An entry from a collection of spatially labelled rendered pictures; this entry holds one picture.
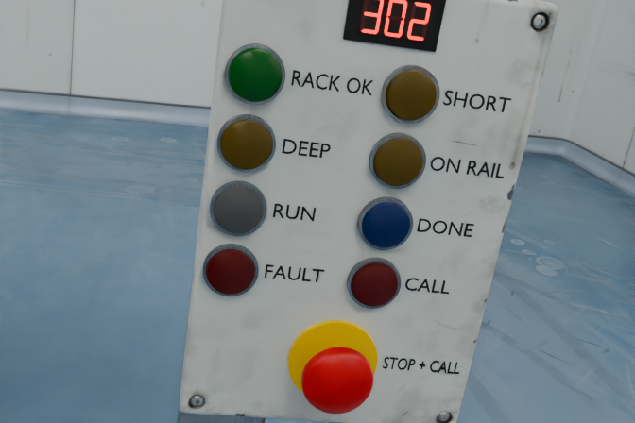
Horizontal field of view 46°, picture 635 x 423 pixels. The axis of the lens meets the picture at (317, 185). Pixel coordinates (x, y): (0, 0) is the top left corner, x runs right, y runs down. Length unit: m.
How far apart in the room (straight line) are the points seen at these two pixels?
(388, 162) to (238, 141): 0.08
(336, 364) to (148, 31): 3.86
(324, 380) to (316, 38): 0.18
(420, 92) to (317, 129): 0.06
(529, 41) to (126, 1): 3.85
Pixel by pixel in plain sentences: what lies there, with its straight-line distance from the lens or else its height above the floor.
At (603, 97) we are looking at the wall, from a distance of 4.93.
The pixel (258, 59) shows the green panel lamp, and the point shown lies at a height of 1.05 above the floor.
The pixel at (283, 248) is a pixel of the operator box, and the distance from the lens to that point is 0.41.
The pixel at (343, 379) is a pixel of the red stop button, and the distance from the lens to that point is 0.42.
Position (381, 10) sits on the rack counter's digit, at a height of 1.08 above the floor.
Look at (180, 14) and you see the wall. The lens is 4.21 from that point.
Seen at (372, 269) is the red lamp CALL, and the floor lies 0.95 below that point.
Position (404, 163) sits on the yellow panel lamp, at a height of 1.01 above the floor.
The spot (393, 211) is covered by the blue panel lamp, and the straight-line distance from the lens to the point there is 0.40.
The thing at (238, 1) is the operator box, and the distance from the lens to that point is 0.37.
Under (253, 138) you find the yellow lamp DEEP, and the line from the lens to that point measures 0.38.
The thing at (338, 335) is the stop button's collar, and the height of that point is 0.90.
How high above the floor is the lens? 1.11
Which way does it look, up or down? 18 degrees down
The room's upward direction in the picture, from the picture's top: 9 degrees clockwise
